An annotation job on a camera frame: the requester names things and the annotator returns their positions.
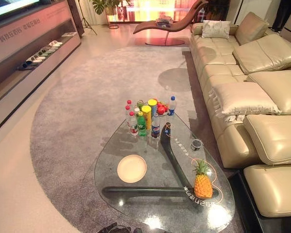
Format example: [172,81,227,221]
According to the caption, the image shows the beige leather back cushion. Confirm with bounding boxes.
[246,70,291,116]
[232,33,291,75]
[234,11,270,46]
[242,114,291,166]

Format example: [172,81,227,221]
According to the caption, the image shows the beige leather loose pillow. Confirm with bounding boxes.
[211,82,282,116]

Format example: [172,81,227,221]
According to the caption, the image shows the beige leather sofa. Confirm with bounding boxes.
[189,11,291,218]

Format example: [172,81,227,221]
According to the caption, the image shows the black plant stand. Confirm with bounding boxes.
[106,13,121,30]

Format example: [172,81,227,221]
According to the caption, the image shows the glass coffee table black base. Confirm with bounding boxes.
[94,110,236,233]

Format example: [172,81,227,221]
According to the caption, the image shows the red-cap bottle red label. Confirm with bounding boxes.
[129,111,139,136]

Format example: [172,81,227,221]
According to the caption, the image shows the green potted plant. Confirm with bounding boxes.
[90,0,132,16]

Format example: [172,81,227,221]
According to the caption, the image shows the brown curved chaise lounge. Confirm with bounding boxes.
[132,0,210,47]

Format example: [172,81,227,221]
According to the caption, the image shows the flat screen television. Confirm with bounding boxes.
[0,0,53,24]

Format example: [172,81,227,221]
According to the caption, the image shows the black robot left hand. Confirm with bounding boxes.
[100,222,144,233]

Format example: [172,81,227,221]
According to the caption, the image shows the long TV cabinet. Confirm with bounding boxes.
[0,0,82,139]

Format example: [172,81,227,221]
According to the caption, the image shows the white paper sofa tags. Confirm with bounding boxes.
[224,115,246,123]

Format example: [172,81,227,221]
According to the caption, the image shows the Pepsi bottle black cap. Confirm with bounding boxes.
[151,113,161,140]

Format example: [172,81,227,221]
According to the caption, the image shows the Pepsi bottle blue cap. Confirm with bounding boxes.
[167,96,178,117]

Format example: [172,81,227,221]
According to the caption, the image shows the white throw pillow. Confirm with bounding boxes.
[201,19,232,40]

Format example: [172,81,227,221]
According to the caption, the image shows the green slippers pair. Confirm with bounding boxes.
[37,47,54,57]

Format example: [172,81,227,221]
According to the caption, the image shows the orange pineapple green crown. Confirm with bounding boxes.
[192,159,214,200]

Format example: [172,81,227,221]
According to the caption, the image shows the person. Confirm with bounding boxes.
[271,0,291,33]

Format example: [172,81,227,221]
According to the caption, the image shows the black tripod stand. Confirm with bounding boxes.
[76,0,98,37]

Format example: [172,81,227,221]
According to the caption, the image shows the grey white slippers pair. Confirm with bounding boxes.
[26,54,46,65]

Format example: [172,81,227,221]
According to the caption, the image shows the round cream plate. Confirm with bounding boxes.
[117,154,148,184]

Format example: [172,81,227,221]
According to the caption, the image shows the stack of magazines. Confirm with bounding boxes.
[155,15,174,27]

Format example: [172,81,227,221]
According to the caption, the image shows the dark slippers pair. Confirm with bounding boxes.
[16,61,34,71]

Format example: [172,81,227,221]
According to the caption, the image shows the grey carpet rug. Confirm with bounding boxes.
[30,46,246,233]

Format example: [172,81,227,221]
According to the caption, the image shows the black sofa base platform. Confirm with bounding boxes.
[227,169,291,233]

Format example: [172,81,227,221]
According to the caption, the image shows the green Sprite bottle yellow cap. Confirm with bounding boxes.
[137,111,147,137]

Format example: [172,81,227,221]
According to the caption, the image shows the small black round jar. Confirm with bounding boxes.
[190,139,204,151]

